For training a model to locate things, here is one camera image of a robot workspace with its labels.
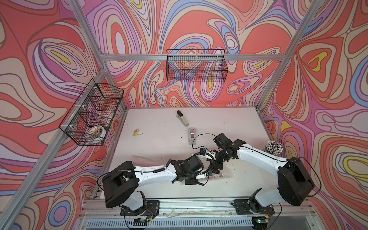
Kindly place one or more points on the clear bubble wrap sheet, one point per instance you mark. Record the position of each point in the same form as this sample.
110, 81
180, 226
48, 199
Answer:
150, 162

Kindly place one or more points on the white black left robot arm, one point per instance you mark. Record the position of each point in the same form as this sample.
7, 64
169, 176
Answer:
121, 186

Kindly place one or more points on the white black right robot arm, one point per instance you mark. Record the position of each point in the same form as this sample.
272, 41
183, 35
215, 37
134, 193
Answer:
294, 181

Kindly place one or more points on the cup of pens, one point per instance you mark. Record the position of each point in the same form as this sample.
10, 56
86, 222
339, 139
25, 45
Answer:
274, 148

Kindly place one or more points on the yellow binder clip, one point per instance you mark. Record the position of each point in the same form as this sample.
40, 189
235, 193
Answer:
137, 133

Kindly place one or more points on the patterned bowl in basket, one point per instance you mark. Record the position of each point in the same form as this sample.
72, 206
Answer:
96, 134

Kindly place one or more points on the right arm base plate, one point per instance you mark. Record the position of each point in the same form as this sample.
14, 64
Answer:
246, 207

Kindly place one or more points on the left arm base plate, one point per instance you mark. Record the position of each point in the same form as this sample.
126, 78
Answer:
150, 208

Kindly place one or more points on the black wire basket back wall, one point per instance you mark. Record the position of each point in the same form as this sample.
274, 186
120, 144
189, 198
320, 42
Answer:
196, 65

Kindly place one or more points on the black wire basket wall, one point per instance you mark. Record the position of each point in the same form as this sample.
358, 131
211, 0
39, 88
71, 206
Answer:
196, 65
96, 105

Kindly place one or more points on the black wire basket left wall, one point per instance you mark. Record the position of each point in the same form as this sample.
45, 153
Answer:
96, 105

